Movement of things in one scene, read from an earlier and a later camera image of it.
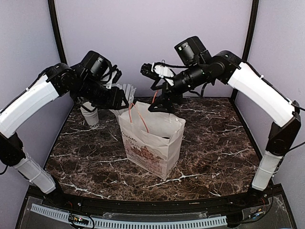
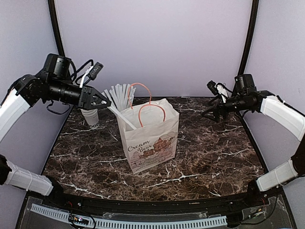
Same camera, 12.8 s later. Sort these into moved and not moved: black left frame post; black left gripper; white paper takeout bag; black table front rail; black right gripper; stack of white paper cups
Moved: white paper takeout bag; black left gripper; black right gripper
Not moved: stack of white paper cups; black left frame post; black table front rail
